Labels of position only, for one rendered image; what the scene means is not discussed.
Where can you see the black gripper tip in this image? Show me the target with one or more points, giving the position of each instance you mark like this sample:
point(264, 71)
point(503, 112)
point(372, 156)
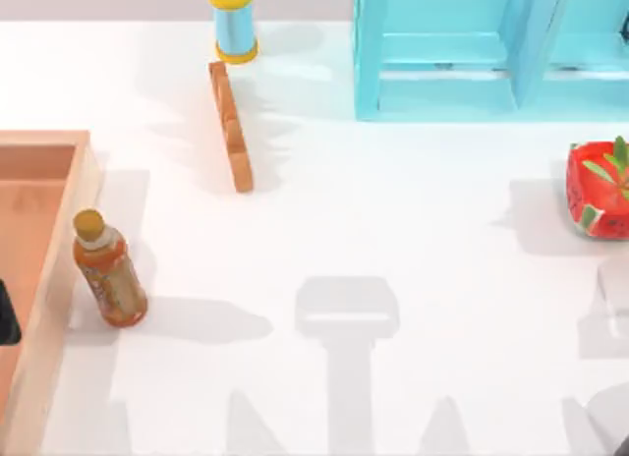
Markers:
point(8, 318)

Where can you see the orange tea bottle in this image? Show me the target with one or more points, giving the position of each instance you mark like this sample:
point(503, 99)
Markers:
point(109, 279)

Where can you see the shallow salmon-coloured box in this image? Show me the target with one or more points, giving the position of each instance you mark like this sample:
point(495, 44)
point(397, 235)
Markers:
point(44, 205)

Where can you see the light blue rack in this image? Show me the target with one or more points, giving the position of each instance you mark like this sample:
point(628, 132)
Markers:
point(442, 58)

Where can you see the blue and yellow cylinder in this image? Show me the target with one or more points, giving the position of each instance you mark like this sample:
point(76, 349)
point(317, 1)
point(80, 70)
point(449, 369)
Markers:
point(235, 28)

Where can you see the orange wooden board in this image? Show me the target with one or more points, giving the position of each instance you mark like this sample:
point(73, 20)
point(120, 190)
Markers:
point(231, 127)

